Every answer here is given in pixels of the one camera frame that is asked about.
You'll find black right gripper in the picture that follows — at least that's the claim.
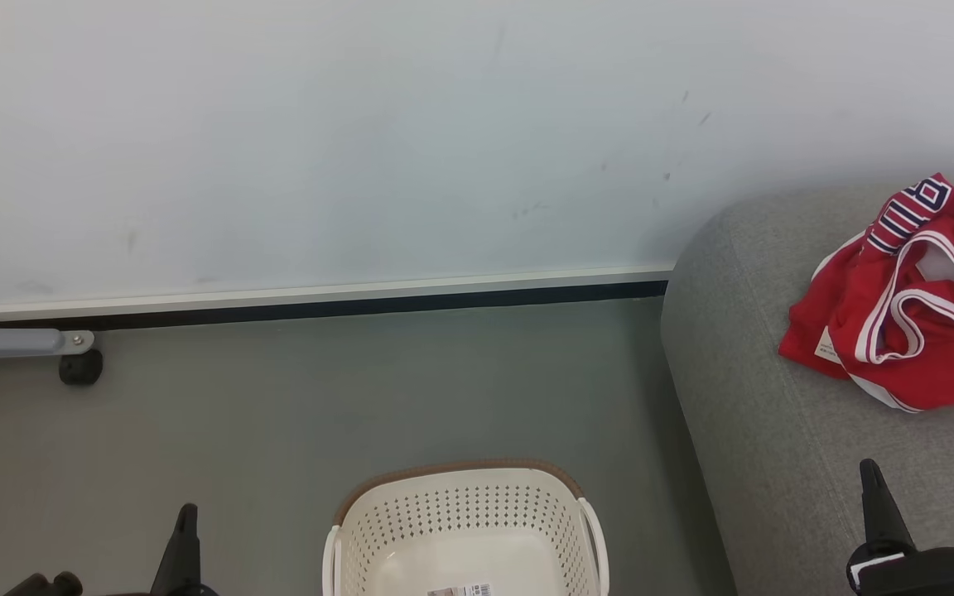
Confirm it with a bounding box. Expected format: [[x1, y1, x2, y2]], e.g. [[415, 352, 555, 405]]
[[846, 459, 954, 596]]

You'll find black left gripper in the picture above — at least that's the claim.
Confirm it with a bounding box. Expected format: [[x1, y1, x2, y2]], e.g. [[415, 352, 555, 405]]
[[3, 502, 219, 596]]

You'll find red jersey white trim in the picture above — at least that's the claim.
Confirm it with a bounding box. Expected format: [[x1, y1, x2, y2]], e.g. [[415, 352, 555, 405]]
[[778, 172, 954, 413]]

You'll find cream perforated laundry basket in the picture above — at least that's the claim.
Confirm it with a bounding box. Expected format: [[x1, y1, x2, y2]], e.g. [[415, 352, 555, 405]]
[[322, 459, 610, 596]]

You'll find grey fabric sofa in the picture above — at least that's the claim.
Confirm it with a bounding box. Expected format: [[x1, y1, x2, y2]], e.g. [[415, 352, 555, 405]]
[[661, 178, 954, 596]]

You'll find black caster wheel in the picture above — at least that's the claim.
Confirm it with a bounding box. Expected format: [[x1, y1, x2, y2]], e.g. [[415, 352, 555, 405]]
[[59, 349, 104, 387]]

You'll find white and black baseboard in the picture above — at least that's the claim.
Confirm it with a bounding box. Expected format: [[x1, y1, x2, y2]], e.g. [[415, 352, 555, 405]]
[[0, 265, 675, 330]]

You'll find grey metal frame leg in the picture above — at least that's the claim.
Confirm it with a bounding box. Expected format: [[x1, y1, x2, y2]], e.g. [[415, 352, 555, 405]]
[[0, 305, 95, 362]]

